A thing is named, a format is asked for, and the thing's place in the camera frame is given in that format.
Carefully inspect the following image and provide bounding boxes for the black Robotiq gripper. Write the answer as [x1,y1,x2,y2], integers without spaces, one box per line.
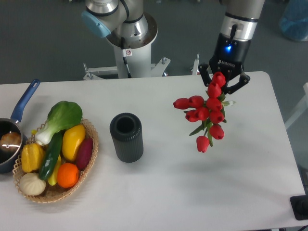
[198,33,251,94]

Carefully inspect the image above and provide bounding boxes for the red tulip bouquet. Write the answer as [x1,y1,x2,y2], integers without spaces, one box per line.
[173,72,232,153]

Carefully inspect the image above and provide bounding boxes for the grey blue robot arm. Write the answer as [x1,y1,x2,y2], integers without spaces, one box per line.
[81,0,264,94]

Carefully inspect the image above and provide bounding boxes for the dark grey ribbed vase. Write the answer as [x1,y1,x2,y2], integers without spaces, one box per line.
[110,113,143,163]

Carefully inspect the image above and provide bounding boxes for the blue translucent bin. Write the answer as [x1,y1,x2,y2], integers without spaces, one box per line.
[279,0,308,41]

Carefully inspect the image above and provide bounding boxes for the white furniture at right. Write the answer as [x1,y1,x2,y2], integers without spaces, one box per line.
[284,83,308,130]

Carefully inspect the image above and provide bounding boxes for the black device at edge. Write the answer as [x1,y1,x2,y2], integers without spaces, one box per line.
[290,195,308,220]

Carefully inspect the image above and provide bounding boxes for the purple sweet potato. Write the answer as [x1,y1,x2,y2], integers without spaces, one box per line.
[76,137,93,170]

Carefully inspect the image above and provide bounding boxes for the yellow mango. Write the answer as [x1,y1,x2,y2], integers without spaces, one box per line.
[62,124,86,162]

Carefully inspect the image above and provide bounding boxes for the green bok choy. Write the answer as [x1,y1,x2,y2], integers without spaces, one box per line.
[35,101,83,145]

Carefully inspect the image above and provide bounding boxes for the orange fruit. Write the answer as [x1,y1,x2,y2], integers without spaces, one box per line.
[57,163,79,188]

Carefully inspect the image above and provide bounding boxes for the green cucumber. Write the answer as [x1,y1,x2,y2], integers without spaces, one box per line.
[38,132,63,181]

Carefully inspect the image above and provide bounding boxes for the yellow banana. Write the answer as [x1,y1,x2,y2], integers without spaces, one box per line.
[48,156,62,186]

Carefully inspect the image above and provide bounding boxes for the yellow bell pepper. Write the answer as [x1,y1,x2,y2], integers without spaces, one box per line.
[21,143,45,173]

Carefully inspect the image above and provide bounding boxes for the woven wicker basket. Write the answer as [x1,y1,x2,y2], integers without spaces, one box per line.
[13,118,99,203]

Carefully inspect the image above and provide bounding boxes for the white steamed bun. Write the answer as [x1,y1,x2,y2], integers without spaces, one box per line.
[19,173,46,196]

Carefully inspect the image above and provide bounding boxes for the brown bread roll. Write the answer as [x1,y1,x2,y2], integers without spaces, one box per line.
[0,132,21,153]

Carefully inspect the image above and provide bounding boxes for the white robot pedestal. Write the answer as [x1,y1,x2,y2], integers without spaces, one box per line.
[83,14,202,81]

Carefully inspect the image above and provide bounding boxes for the black pedestal cable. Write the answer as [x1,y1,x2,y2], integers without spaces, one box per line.
[120,37,132,79]

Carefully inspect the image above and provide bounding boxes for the blue handled saucepan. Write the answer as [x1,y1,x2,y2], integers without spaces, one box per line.
[0,79,40,174]

